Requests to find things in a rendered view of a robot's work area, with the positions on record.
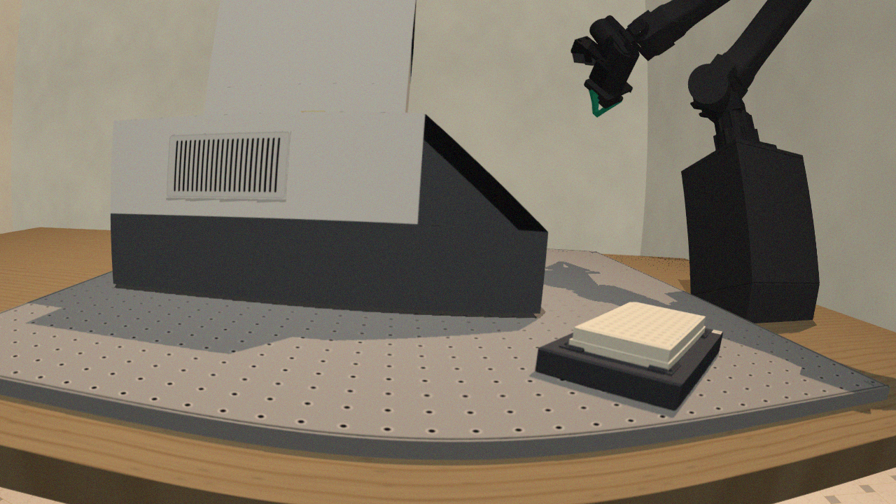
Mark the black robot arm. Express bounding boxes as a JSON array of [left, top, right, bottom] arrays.
[[571, 0, 812, 150]]

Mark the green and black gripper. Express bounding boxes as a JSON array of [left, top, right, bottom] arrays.
[[584, 61, 633, 117]]

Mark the white thermal cycler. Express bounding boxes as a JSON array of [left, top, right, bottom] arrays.
[[111, 0, 548, 314]]

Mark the white well plate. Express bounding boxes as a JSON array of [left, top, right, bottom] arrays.
[[569, 302, 706, 370]]

